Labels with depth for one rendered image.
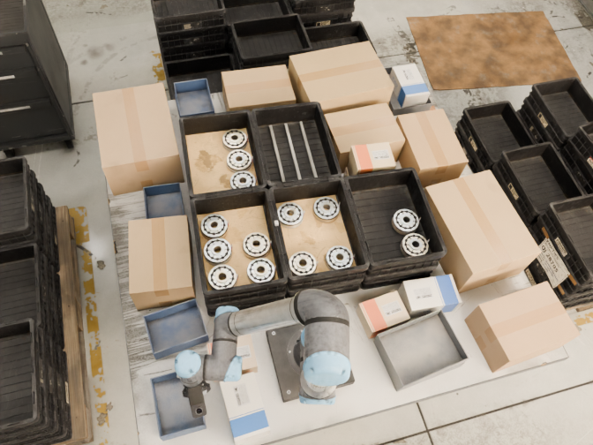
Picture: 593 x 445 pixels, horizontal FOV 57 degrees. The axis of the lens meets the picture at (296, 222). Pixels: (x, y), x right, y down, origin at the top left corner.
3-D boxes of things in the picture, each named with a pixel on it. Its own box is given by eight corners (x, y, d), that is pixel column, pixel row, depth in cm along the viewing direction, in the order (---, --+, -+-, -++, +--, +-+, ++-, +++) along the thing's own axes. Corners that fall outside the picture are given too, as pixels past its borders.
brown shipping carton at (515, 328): (529, 297, 218) (547, 281, 204) (559, 348, 208) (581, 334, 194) (463, 320, 211) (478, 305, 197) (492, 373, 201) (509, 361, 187)
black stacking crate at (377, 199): (439, 267, 209) (447, 254, 199) (365, 280, 204) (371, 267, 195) (407, 183, 228) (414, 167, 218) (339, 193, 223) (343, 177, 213)
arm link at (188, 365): (200, 375, 153) (170, 374, 153) (204, 385, 163) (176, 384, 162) (204, 348, 157) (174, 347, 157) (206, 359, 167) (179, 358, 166)
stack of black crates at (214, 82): (232, 80, 341) (230, 52, 321) (243, 116, 327) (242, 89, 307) (168, 90, 333) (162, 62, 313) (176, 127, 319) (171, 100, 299)
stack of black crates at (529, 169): (557, 235, 299) (589, 202, 270) (508, 246, 293) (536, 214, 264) (523, 177, 318) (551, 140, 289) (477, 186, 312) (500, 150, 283)
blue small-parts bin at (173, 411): (206, 428, 185) (205, 425, 179) (162, 441, 182) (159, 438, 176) (195, 372, 194) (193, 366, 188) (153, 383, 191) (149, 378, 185)
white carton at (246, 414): (269, 434, 185) (270, 430, 177) (235, 446, 182) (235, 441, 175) (253, 378, 194) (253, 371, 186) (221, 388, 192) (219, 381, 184)
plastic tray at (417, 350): (437, 313, 206) (441, 308, 202) (464, 362, 197) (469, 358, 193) (374, 338, 199) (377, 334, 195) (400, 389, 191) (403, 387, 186)
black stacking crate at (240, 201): (287, 294, 199) (288, 281, 190) (206, 307, 195) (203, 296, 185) (266, 204, 218) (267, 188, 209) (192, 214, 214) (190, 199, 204)
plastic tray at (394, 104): (430, 110, 265) (432, 103, 260) (391, 116, 261) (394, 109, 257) (410, 71, 277) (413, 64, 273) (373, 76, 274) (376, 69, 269)
